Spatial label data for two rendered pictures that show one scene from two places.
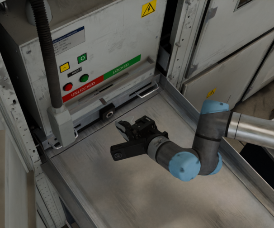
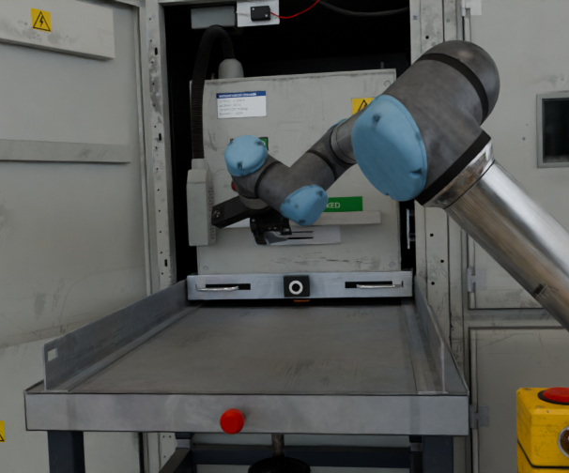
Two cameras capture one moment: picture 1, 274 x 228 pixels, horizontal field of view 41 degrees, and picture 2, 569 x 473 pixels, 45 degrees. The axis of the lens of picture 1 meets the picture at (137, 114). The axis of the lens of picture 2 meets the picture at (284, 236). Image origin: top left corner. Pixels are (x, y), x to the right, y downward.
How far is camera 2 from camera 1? 152 cm
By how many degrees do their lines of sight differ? 68
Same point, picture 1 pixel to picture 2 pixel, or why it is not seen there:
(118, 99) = (322, 277)
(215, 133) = (320, 145)
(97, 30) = (284, 108)
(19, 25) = not seen: hidden behind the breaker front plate
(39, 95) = not seen: hidden behind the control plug
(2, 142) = (115, 144)
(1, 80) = (153, 94)
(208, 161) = (288, 174)
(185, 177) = (230, 153)
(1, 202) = (58, 142)
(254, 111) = not seen: outside the picture
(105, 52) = (296, 154)
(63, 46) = (238, 108)
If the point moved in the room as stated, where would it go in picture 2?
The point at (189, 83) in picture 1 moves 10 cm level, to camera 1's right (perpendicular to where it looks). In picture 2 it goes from (481, 329) to (521, 336)
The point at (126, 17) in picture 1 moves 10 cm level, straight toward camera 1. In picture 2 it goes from (327, 108) to (296, 105)
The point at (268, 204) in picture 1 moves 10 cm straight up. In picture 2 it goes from (427, 374) to (425, 305)
